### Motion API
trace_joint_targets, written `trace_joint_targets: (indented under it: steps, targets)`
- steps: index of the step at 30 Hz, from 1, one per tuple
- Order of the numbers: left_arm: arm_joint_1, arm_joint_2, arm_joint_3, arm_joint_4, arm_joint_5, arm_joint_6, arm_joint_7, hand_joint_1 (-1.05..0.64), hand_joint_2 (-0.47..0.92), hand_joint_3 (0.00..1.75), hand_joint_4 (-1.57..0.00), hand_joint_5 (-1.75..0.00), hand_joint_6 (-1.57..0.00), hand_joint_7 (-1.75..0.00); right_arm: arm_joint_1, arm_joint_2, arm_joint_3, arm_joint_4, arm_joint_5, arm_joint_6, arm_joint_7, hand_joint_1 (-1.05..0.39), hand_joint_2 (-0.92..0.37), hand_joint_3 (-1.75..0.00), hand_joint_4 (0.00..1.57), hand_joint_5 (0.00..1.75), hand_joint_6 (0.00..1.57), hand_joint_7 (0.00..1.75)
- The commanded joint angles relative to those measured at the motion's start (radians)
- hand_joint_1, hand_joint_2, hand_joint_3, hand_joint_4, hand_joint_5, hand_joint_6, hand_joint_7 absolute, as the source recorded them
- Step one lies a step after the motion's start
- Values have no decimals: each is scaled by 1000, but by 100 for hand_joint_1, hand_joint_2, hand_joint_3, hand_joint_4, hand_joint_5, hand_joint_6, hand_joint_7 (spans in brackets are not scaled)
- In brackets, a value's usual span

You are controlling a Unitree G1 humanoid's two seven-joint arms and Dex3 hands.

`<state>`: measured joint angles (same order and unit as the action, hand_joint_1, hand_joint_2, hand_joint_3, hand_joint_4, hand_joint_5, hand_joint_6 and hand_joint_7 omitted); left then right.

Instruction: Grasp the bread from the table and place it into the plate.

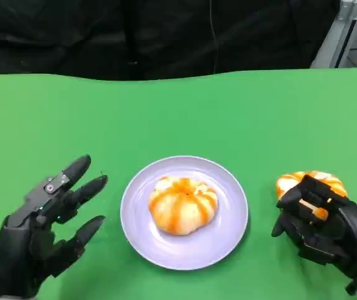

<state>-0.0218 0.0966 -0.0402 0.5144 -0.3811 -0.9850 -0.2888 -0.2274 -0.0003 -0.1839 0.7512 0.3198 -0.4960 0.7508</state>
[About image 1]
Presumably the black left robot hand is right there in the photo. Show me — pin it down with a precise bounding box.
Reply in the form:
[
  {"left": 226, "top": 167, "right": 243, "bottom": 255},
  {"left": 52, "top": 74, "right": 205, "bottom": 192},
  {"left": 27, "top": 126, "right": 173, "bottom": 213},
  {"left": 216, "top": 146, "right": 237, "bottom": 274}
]
[{"left": 0, "top": 154, "right": 109, "bottom": 298}]

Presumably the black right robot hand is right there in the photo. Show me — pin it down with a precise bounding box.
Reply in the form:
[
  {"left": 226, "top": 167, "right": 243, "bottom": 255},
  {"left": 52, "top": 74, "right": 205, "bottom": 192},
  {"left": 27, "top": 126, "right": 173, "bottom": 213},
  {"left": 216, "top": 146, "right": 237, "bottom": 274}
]
[{"left": 271, "top": 174, "right": 357, "bottom": 296}]

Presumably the orange white toy bread roll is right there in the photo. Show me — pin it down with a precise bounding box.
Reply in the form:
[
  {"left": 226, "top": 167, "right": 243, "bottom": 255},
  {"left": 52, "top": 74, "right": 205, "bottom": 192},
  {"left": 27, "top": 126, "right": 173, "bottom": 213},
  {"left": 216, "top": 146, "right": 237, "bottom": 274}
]
[
  {"left": 148, "top": 176, "right": 219, "bottom": 235},
  {"left": 274, "top": 171, "right": 348, "bottom": 221}
]

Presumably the lilac plate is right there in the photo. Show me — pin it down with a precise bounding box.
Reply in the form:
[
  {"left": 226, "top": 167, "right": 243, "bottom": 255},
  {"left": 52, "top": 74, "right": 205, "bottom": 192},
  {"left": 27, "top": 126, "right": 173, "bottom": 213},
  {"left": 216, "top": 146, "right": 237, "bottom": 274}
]
[{"left": 120, "top": 155, "right": 249, "bottom": 271}]

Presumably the green table cloth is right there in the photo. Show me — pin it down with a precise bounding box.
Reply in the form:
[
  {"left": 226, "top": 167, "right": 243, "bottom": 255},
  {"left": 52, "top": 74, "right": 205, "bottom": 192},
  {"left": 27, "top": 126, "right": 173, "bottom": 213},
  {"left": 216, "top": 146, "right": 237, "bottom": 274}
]
[{"left": 0, "top": 69, "right": 357, "bottom": 300}]

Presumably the black backdrop curtain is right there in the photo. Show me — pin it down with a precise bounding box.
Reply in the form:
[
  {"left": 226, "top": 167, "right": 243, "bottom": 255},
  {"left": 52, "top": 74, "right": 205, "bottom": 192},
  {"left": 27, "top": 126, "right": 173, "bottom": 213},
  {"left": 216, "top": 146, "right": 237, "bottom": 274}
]
[{"left": 0, "top": 0, "right": 343, "bottom": 81}]

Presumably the aluminium frame post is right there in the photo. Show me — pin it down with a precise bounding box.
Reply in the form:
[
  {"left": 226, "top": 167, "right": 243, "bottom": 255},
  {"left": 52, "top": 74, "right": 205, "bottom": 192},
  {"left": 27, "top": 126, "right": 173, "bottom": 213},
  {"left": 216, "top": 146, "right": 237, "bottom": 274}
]
[{"left": 309, "top": 0, "right": 357, "bottom": 69}]

